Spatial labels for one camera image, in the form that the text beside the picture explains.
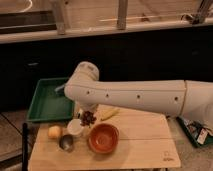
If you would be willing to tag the dark red grape bunch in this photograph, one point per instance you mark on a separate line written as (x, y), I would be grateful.
(87, 118)

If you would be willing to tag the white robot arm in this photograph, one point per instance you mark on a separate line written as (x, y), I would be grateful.
(192, 100)

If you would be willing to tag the red bowl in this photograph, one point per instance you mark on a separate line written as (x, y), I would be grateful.
(103, 138)

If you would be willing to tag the yellow banana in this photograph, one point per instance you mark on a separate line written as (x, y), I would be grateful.
(109, 113)

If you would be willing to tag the white cup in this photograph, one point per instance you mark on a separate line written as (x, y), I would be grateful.
(75, 128)

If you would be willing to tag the green plastic tray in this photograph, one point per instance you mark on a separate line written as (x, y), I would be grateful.
(49, 106)

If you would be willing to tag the wooden folding table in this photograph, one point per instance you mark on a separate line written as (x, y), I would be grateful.
(145, 141)

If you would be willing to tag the small metal cup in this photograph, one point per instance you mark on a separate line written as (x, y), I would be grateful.
(66, 143)

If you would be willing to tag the yellow round fruit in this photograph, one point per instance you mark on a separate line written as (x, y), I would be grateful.
(55, 132)

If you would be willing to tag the green bin with items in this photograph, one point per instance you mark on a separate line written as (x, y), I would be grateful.
(196, 133)

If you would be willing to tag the dark chair frame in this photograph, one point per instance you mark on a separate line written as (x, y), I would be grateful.
(25, 133)

